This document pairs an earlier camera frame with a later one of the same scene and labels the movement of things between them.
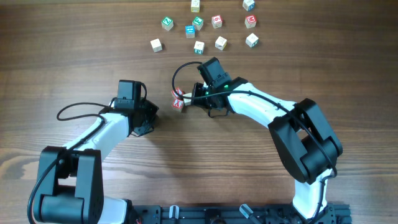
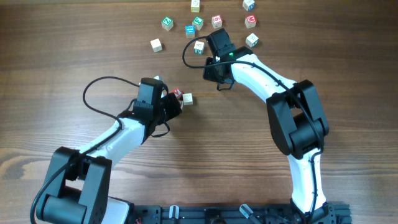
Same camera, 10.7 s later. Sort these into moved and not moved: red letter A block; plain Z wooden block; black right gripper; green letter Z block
Moved: black right gripper
Not moved: red letter A block; plain Z wooden block; green letter Z block
